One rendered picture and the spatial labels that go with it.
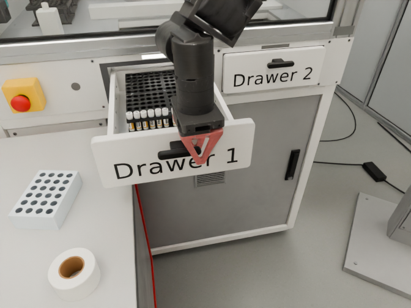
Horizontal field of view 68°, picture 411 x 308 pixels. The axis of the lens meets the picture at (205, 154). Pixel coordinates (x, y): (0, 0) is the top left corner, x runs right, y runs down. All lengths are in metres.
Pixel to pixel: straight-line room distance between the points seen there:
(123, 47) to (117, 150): 0.33
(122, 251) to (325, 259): 1.12
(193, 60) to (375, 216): 1.46
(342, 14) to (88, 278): 0.85
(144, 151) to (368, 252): 1.25
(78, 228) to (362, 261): 1.23
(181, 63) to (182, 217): 0.89
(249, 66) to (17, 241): 0.66
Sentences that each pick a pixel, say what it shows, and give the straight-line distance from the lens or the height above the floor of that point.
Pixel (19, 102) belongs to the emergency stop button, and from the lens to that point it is 0.82.
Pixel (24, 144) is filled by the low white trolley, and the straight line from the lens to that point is 0.90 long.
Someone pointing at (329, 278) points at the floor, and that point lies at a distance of 1.49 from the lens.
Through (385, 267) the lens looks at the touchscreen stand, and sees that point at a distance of 1.58.
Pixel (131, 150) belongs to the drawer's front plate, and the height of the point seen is 0.90.
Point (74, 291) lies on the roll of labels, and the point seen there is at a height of 0.79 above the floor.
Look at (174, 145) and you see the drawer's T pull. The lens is 0.53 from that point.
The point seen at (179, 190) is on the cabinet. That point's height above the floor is 0.43.
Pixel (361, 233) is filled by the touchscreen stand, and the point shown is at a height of 0.03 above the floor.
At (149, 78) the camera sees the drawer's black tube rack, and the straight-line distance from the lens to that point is 0.78.
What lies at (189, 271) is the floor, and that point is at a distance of 1.41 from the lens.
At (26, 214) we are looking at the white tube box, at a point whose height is 0.80.
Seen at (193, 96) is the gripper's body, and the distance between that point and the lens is 0.44.
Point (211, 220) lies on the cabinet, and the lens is 1.29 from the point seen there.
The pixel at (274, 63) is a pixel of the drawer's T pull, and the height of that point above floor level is 0.91.
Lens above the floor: 1.23
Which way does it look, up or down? 40 degrees down
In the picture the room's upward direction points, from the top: straight up
